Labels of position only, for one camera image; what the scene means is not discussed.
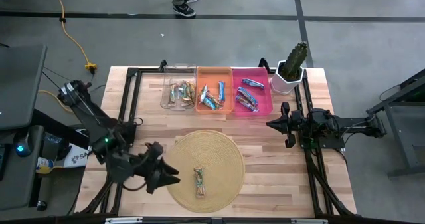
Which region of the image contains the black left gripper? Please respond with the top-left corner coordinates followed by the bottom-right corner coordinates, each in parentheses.
top-left (134, 140), bottom-right (181, 195)

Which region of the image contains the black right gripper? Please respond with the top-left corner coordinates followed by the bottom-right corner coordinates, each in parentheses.
top-left (266, 101), bottom-right (315, 149)

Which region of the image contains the oatmeal raisin granola bar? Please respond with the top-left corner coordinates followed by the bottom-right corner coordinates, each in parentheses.
top-left (236, 86), bottom-right (259, 107)
top-left (241, 78), bottom-right (266, 90)
top-left (235, 95), bottom-right (260, 113)

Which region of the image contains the chocolate chip granola bar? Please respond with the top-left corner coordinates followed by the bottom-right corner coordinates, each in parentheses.
top-left (199, 84), bottom-right (209, 104)
top-left (208, 92), bottom-right (224, 110)
top-left (217, 80), bottom-right (226, 102)
top-left (202, 96), bottom-right (218, 111)

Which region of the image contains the pink plastic bin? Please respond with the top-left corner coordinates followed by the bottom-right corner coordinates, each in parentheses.
top-left (231, 66), bottom-right (274, 118)

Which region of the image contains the white plant pot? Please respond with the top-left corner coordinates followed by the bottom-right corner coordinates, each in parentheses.
top-left (270, 60), bottom-right (306, 96)

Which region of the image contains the round woven straw placemat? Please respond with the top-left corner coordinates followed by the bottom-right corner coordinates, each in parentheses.
top-left (165, 129), bottom-right (246, 214)

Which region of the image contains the green cactus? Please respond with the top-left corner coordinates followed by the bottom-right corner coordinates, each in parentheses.
top-left (280, 41), bottom-right (309, 82)

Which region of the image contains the white cardboard box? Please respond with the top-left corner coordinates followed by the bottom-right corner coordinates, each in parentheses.
top-left (62, 142), bottom-right (90, 169)

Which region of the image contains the clear plastic bin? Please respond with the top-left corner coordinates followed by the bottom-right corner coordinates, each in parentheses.
top-left (160, 63), bottom-right (198, 112)

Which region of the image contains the black metal desk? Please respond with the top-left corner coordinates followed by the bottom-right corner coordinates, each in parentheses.
top-left (366, 68), bottom-right (425, 179)

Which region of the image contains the yellow white bottle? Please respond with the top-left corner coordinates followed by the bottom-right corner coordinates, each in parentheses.
top-left (35, 156), bottom-right (56, 175)

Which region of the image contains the black device with blue light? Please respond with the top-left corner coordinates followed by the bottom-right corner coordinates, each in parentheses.
top-left (12, 130), bottom-right (34, 158)

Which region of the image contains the person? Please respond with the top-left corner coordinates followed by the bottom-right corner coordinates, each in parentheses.
top-left (170, 0), bottom-right (201, 18)

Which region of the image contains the grey desk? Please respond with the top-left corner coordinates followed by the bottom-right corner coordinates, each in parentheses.
top-left (0, 43), bottom-right (48, 132)

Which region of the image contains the silver metal bracket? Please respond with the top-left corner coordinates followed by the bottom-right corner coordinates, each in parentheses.
top-left (104, 217), bottom-right (144, 224)
top-left (290, 218), bottom-right (329, 224)

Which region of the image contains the yellow extension cable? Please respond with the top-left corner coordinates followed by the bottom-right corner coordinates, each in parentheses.
top-left (37, 0), bottom-right (99, 114)

